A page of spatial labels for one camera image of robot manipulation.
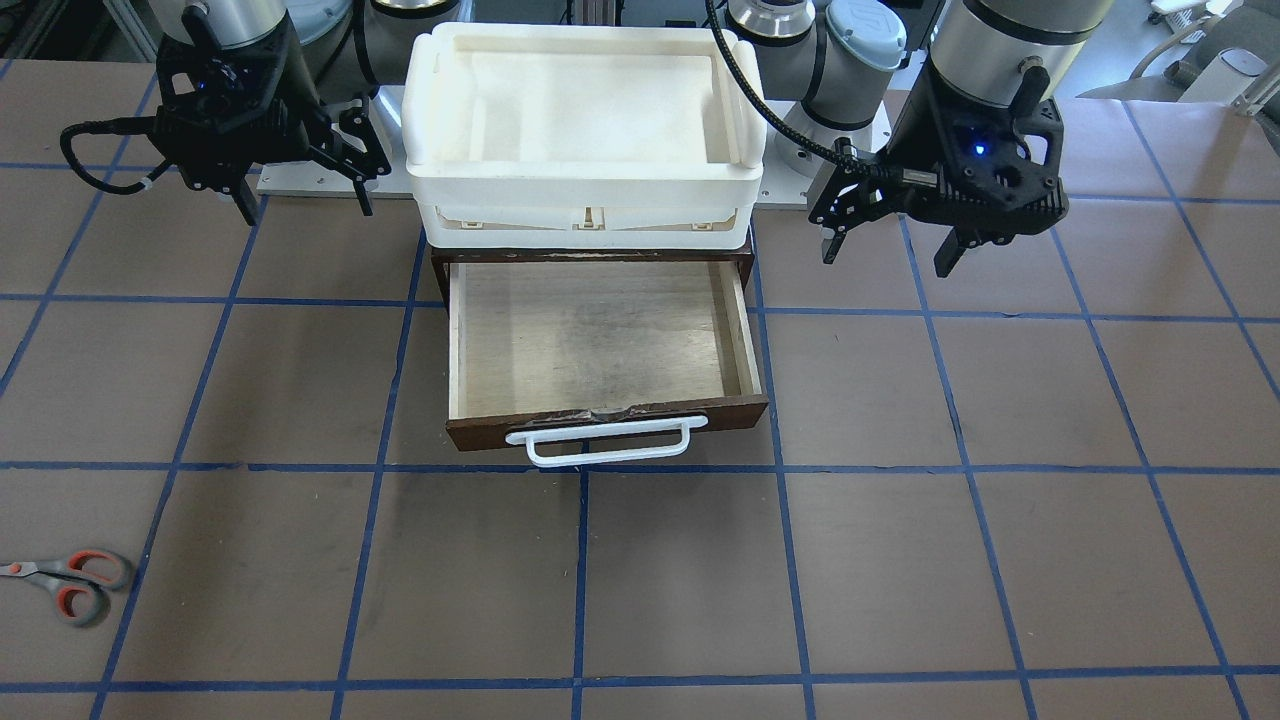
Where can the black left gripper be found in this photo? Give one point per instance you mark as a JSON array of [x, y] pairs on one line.
[[918, 133]]

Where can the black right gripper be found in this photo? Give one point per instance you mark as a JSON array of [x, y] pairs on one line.
[[287, 82]]

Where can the wooden drawer with white handle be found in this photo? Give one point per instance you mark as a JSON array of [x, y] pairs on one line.
[[598, 360]]

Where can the grey orange scissors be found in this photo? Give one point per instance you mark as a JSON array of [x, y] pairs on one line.
[[78, 583]]

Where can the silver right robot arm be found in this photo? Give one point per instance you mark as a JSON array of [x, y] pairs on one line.
[[381, 35]]

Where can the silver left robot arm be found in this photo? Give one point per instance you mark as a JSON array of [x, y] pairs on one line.
[[830, 77]]

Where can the white plastic bin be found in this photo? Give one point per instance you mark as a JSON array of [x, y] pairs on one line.
[[581, 137]]

